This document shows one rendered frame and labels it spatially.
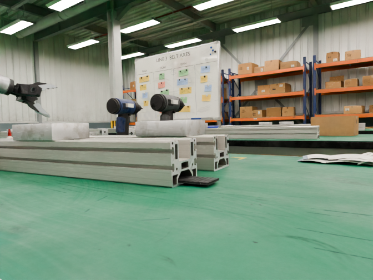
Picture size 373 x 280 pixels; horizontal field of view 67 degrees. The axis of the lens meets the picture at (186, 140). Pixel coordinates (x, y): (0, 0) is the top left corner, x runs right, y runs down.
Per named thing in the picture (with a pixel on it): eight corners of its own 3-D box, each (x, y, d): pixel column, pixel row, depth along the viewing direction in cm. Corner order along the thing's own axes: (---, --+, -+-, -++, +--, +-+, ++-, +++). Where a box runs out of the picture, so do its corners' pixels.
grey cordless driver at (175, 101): (148, 159, 94) (146, 94, 93) (177, 153, 112) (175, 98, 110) (168, 160, 91) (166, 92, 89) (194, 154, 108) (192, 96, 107)
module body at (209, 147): (18, 159, 105) (17, 136, 105) (43, 156, 114) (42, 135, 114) (213, 171, 67) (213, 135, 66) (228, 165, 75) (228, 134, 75)
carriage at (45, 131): (13, 150, 73) (11, 124, 72) (51, 147, 82) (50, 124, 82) (53, 152, 65) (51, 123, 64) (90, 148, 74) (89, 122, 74)
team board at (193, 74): (129, 184, 434) (125, 56, 424) (151, 179, 474) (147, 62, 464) (213, 196, 347) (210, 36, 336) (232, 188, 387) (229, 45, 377)
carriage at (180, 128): (136, 146, 77) (135, 121, 77) (159, 143, 87) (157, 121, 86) (186, 147, 69) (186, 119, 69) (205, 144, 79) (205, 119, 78)
